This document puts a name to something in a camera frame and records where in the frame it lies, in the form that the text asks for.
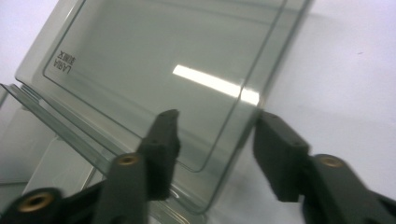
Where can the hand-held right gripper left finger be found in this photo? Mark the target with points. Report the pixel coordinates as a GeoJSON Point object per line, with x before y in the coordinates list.
{"type": "Point", "coordinates": [124, 193]}

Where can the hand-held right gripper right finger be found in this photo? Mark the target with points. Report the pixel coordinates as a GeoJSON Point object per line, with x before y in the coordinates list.
{"type": "Point", "coordinates": [330, 186]}

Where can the smoky clear plastic storage box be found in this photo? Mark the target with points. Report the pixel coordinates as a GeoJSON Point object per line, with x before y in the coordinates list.
{"type": "Point", "coordinates": [155, 62]}

